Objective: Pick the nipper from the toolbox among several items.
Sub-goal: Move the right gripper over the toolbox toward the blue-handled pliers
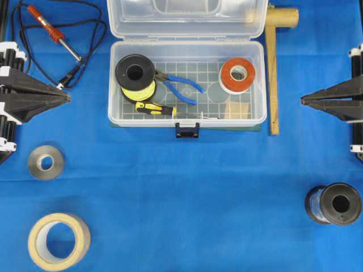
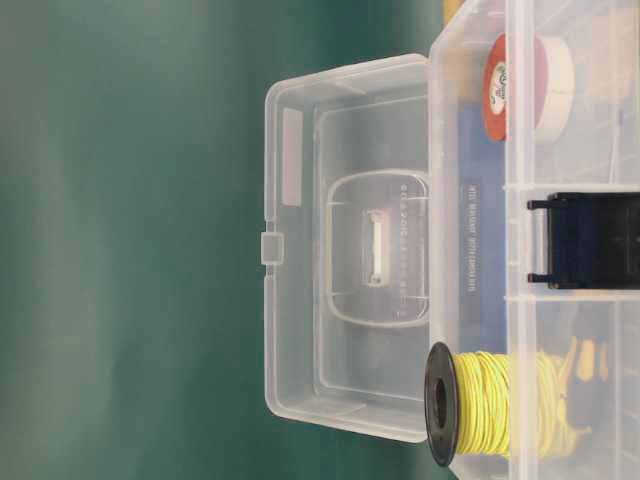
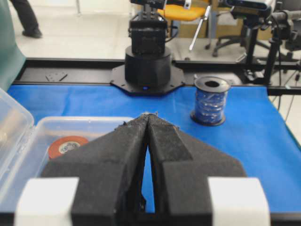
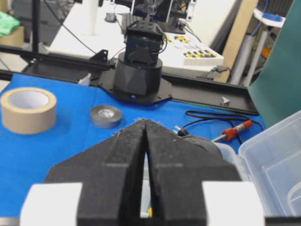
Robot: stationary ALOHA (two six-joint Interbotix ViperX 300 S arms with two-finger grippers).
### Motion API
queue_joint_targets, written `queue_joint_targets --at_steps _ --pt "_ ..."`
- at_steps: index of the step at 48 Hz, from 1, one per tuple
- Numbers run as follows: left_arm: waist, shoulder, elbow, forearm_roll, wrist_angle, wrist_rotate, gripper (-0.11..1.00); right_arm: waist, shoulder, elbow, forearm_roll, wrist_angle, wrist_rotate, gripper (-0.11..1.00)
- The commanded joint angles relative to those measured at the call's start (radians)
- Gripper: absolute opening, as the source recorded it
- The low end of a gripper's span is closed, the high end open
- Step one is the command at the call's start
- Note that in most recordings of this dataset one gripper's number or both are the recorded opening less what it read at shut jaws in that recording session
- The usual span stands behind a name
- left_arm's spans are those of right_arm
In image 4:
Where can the dark green board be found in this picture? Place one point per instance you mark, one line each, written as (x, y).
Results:
(276, 93)

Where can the red handled soldering iron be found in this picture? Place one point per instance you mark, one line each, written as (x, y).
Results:
(231, 133)

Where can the green plastic bag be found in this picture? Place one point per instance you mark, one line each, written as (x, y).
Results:
(7, 24)

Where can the grey duct tape roll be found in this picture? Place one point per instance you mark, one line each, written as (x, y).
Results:
(105, 116)

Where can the white post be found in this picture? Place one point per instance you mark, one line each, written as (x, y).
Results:
(89, 8)

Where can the beige packing tape roll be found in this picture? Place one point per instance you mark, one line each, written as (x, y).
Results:
(28, 110)

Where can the white box of connectors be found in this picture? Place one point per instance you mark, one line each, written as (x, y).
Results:
(186, 49)

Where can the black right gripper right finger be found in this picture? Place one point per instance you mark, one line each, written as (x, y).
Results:
(177, 170)

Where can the clear plastic toolbox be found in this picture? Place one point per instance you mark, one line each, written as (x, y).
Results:
(271, 160)

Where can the blue table mat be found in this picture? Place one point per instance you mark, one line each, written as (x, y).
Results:
(26, 159)

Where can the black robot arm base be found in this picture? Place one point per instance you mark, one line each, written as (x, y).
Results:
(137, 76)

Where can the black aluminium frame rail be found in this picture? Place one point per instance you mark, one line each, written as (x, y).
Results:
(194, 91)

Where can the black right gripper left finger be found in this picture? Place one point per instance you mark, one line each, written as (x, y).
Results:
(112, 175)

